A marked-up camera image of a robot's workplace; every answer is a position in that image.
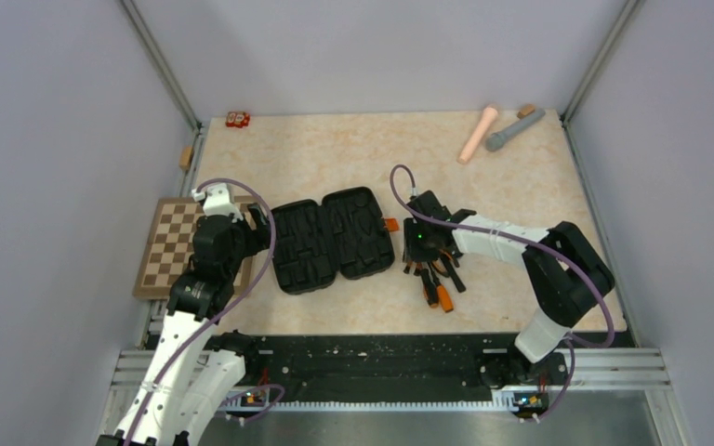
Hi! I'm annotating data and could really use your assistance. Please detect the black plastic tool case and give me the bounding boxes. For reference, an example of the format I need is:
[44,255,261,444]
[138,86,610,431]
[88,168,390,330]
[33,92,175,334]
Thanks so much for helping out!
[272,186,395,295]

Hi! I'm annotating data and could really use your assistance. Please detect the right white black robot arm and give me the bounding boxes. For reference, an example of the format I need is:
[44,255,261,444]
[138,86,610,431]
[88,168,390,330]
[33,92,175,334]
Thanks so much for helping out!
[404,190,615,389]

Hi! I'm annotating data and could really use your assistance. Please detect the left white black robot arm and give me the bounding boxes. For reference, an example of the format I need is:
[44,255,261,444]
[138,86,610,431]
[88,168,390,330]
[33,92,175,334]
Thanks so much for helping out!
[97,199,276,445]

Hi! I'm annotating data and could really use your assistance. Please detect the wooden chessboard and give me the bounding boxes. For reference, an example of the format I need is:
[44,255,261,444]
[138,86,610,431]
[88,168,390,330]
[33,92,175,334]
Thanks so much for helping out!
[132,195,258,301]

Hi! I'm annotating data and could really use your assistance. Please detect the left wooden block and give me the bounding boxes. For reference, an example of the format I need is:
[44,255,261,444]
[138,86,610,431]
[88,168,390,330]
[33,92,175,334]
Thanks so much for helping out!
[178,146,194,172]

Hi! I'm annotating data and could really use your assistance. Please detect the wooden block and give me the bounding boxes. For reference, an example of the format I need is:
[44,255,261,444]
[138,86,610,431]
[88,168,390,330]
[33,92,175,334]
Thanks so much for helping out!
[516,103,536,119]
[178,146,194,172]

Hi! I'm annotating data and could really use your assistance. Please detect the grey toy microphone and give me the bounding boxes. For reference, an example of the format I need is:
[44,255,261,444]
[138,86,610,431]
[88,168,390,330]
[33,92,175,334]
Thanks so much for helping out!
[485,108,546,151]

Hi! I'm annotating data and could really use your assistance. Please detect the red toy car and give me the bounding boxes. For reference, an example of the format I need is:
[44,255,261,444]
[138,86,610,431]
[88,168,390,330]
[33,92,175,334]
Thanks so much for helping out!
[225,111,251,128]

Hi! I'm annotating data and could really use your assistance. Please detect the pink toy microphone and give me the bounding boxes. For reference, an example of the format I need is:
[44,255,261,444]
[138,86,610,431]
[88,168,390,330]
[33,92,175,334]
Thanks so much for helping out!
[456,104,500,164]

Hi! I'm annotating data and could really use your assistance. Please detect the back wooden block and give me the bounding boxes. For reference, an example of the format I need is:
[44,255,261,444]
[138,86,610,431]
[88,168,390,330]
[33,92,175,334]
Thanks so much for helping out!
[516,103,536,119]

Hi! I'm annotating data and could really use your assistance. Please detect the orange handled pliers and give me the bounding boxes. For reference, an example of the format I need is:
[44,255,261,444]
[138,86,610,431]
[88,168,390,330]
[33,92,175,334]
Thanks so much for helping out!
[403,250,460,279]

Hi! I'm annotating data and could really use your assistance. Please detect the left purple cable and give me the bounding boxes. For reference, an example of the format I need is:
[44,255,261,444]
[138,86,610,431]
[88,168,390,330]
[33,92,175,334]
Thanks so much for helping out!
[119,178,287,446]

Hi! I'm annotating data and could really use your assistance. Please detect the purple cable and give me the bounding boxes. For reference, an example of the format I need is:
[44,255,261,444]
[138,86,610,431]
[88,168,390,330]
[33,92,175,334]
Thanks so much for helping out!
[389,164,617,426]
[119,178,287,446]

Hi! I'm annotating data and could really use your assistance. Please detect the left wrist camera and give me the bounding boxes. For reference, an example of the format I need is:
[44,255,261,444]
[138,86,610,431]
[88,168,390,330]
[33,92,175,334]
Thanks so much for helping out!
[192,183,245,221]

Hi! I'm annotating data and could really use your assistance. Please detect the long orange handled screwdriver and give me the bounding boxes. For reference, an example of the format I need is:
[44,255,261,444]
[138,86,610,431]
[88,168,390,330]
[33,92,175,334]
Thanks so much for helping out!
[429,264,455,313]

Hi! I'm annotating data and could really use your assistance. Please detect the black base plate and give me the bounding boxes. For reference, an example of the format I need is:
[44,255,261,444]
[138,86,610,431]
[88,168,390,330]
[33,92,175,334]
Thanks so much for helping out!
[240,334,568,403]

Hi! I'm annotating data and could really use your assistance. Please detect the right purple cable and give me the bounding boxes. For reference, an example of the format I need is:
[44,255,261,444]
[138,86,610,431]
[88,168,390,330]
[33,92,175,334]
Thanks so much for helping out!
[389,164,617,426]

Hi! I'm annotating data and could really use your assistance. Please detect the aluminium frame rail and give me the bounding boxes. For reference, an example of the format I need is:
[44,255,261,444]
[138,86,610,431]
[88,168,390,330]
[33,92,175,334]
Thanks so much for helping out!
[95,348,697,446]

